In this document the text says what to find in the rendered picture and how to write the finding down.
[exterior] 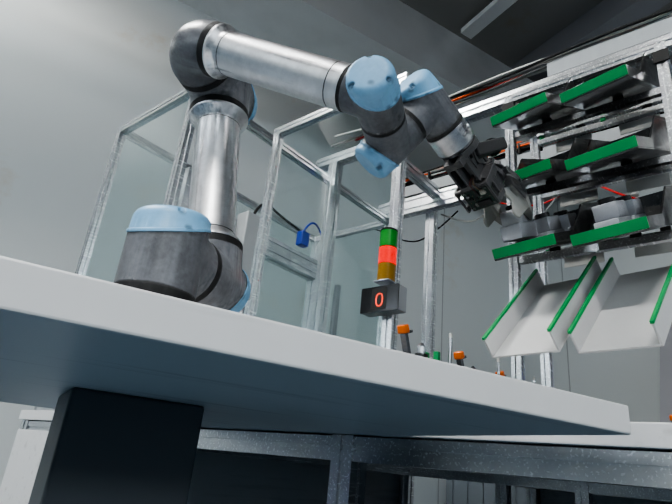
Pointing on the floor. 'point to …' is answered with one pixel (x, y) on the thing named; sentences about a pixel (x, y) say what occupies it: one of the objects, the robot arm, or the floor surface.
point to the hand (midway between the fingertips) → (516, 215)
